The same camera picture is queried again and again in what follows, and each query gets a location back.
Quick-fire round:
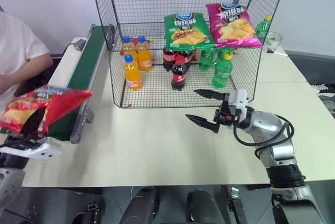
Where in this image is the green potato chip bag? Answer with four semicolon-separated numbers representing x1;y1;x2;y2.
163;12;216;51

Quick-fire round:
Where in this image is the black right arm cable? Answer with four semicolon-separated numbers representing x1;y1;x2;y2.
232;114;295;160

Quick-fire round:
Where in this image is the green soda bottle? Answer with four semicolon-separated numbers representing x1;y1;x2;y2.
211;52;234;89
217;47;236;57
255;15;273;42
198;47;217;71

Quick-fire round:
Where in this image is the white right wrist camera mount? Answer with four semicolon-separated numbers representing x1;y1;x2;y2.
226;88;250;120

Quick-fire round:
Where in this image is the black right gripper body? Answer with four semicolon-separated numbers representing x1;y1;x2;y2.
214;100;238;127

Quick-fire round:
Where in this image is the black white sneaker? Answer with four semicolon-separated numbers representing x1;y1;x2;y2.
310;83;335;95

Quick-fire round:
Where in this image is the dark rounded shape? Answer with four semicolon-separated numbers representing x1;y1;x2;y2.
119;186;160;224
186;189;225;224

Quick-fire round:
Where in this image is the white marker pen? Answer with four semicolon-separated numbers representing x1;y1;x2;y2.
265;48;289;57

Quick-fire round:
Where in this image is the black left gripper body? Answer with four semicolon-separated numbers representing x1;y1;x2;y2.
0;132;36;150

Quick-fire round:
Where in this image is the cola bottle red label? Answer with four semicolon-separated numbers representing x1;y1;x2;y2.
183;49;196;65
162;47;177;72
171;56;188;92

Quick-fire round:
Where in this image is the red potato chip bag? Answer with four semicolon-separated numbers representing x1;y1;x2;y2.
0;85;93;135

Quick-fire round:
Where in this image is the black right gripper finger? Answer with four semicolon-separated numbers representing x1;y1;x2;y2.
193;89;229;102
185;114;220;134

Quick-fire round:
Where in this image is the clear glass bowl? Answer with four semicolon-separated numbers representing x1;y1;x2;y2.
264;32;284;48

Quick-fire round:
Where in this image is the magenta potato chip bag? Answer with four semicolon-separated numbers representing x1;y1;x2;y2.
206;3;263;49

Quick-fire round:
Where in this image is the orange soda bottle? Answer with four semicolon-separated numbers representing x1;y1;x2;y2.
123;54;143;92
136;35;153;72
121;35;138;61

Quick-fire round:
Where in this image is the black wire mesh rack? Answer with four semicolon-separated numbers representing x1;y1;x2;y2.
88;0;288;109

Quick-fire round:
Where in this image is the person in white shirt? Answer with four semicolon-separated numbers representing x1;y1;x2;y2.
0;5;54;104

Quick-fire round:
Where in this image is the black bracket with white tip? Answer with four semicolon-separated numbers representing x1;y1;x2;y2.
227;187;248;224

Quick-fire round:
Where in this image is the green conveyor belt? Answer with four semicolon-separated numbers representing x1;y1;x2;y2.
48;24;116;145

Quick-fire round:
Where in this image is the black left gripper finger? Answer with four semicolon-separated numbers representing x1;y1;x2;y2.
20;107;47;138

